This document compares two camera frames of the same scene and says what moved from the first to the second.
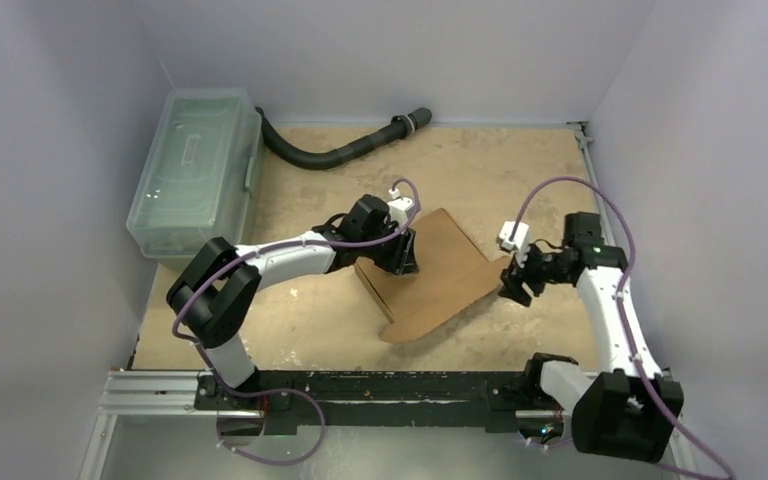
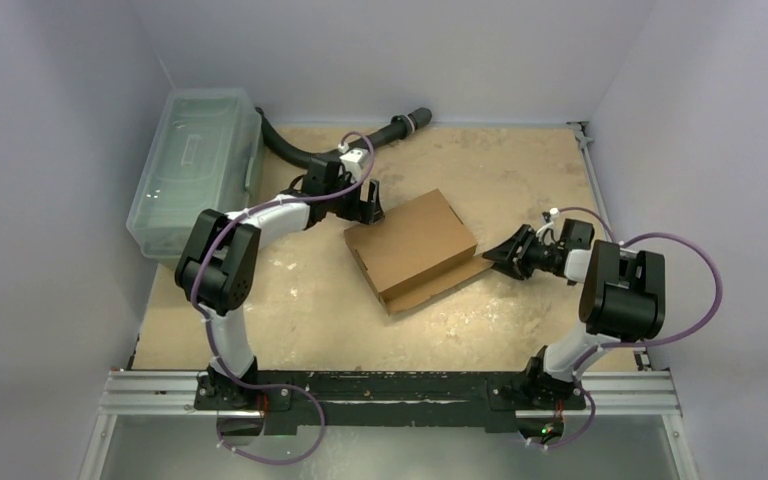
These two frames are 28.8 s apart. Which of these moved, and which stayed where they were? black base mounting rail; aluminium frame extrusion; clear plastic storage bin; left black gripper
Moved: left black gripper
Stayed: clear plastic storage bin; aluminium frame extrusion; black base mounting rail
